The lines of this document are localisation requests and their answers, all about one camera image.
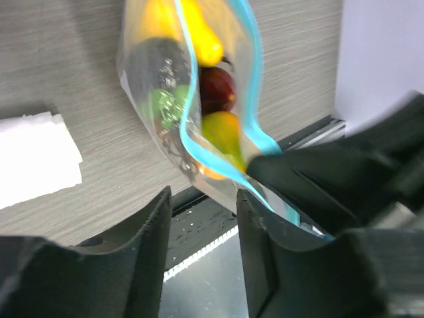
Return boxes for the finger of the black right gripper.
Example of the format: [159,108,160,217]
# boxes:
[247,94,423,229]

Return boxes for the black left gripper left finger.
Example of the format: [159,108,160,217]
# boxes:
[1,187,172,317]

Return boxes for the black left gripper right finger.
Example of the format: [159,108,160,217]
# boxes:
[237,190,423,317]

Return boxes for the orange green fake mango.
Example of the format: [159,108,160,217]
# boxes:
[201,111,246,174]

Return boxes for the dark red fake plum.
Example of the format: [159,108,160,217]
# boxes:
[199,67,237,116]

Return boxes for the clear zip top bag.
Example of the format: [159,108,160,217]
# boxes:
[117,1,330,239]

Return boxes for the green fake grape bunch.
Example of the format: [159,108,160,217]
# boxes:
[140,85,189,129]

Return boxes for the yellow fake pear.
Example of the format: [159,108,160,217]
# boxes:
[135,1,224,67]

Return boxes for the purple fake grape bunch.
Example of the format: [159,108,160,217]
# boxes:
[125,38,190,103]

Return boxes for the white folded towel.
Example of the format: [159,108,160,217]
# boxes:
[1,111,83,209]

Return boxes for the white slotted cable duct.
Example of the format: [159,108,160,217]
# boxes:
[163,225,239,282]

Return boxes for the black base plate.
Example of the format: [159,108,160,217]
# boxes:
[76,185,239,266]

